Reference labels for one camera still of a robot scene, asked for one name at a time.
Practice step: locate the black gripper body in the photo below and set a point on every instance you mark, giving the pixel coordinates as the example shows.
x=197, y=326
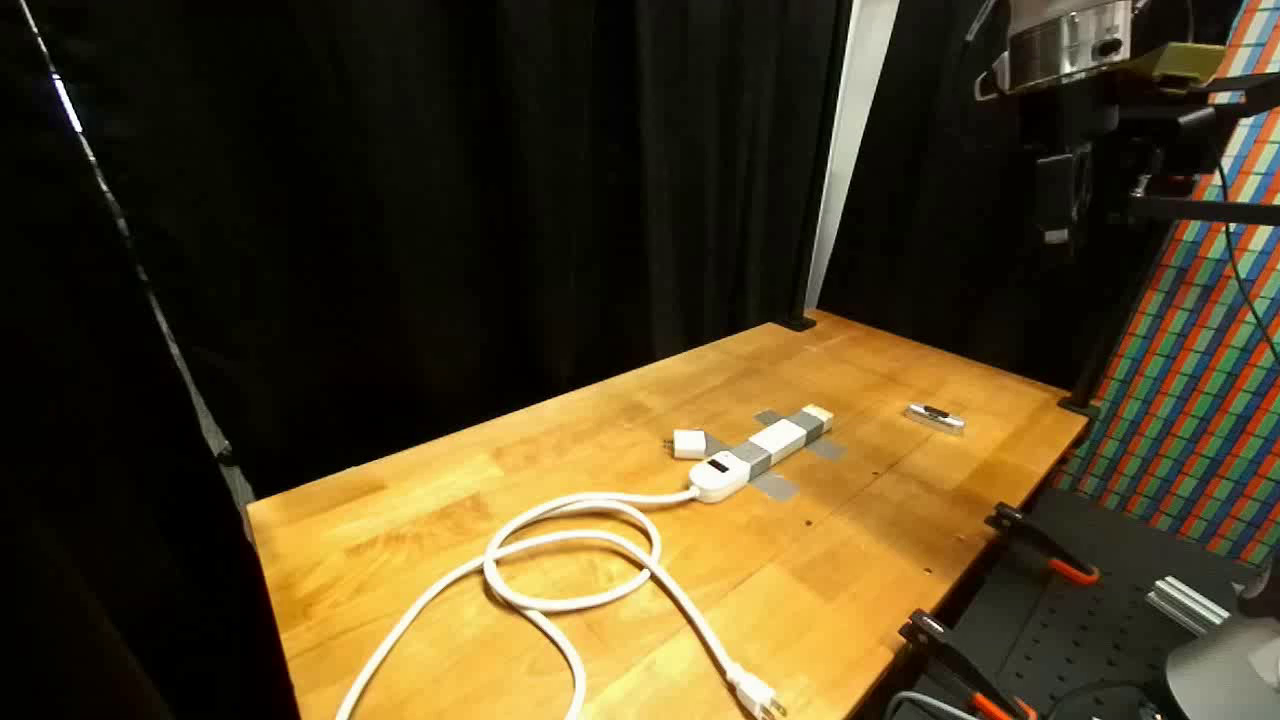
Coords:
x=1071, y=146

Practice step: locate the white charging adaptor cube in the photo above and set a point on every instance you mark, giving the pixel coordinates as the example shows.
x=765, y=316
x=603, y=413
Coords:
x=690, y=442

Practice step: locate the grey robot base dome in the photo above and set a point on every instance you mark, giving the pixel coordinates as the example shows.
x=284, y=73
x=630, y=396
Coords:
x=1233, y=672

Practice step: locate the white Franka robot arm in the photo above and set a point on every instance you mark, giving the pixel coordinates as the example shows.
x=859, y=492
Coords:
x=1065, y=44

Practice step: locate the colourful checkered board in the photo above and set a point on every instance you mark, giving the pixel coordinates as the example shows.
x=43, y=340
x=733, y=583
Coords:
x=1203, y=401

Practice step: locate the small silver black item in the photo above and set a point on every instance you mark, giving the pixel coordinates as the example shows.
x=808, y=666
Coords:
x=934, y=413

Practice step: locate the orange black clamp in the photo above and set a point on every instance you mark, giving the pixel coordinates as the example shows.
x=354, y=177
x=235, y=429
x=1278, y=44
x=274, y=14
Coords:
x=1054, y=555
x=952, y=652

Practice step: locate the white power strip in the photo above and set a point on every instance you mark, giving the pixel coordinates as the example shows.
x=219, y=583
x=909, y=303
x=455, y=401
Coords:
x=779, y=484

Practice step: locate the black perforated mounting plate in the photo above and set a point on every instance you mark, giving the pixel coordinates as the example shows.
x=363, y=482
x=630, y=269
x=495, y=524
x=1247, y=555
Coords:
x=1065, y=625

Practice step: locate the black curtain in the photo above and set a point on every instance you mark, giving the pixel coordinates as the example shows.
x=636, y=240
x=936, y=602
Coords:
x=467, y=200

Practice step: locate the thin grey metal pole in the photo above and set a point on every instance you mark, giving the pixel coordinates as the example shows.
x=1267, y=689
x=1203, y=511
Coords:
x=235, y=477

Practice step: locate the black camera stand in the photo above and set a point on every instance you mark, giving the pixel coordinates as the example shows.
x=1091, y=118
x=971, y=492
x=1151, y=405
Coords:
x=1203, y=211

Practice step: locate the gold wrist camera bar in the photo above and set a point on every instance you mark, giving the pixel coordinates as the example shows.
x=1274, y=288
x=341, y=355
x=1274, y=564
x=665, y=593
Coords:
x=1193, y=60

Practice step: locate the dark post with black foot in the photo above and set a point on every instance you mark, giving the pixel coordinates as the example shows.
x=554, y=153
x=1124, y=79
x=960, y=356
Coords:
x=797, y=322

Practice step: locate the silver metal bracket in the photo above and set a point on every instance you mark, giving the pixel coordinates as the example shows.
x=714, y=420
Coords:
x=1185, y=602

